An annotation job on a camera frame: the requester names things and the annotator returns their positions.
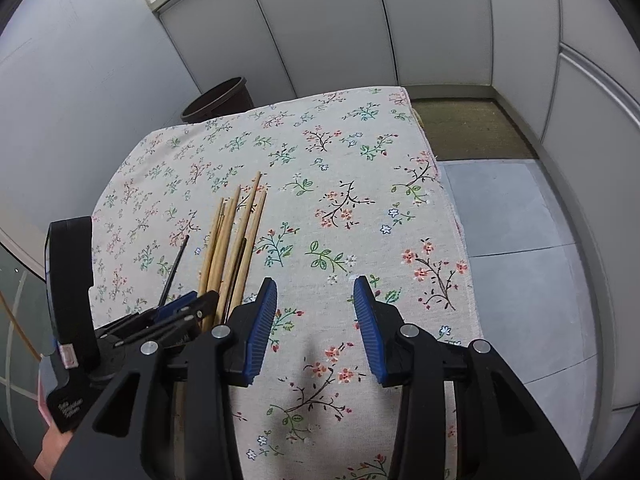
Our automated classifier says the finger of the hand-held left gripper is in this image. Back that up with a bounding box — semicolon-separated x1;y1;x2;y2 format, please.
117;290;221;353
96;290;199;342

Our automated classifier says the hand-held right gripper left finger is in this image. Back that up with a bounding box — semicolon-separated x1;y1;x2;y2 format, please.
52;277;278;480

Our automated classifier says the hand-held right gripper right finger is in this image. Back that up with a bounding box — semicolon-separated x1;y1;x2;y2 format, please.
352;275;583;480

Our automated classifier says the group of wooden chopsticks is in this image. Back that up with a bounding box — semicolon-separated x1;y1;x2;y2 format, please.
197;171;268;333

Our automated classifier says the person's left hand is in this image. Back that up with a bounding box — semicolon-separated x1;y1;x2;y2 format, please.
32;427;76;478

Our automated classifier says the black chopstick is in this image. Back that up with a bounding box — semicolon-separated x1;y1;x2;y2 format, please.
158;234;191;307

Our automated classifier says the floral tablecloth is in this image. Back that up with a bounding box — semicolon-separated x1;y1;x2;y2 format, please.
90;86;483;480

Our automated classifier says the brown trash bin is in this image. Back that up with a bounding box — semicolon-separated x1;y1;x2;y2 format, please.
180;76;252;125

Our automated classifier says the olive floor mat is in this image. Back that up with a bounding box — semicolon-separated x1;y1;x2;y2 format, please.
410;97;538;161

